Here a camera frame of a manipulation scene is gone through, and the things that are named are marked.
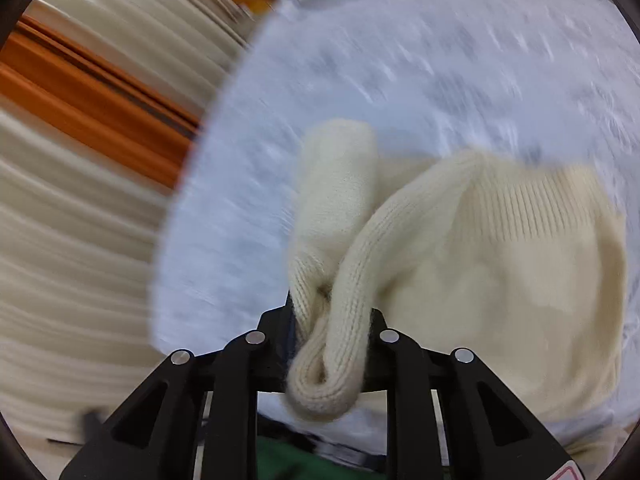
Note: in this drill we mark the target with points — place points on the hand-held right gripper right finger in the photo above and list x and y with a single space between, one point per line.
400 360

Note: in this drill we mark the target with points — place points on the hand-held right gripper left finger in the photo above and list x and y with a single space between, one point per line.
275 355

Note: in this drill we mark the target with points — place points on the cream knit cardigan red buttons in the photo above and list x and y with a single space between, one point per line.
475 260

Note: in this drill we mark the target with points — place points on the green cloth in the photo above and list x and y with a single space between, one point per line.
290 460

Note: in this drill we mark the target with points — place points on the cream pleated curtain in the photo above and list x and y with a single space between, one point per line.
75 270
150 5

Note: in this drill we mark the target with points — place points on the butterfly print bed sheet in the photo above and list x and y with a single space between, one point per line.
400 60

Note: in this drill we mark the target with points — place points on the orange beam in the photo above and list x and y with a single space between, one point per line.
100 95

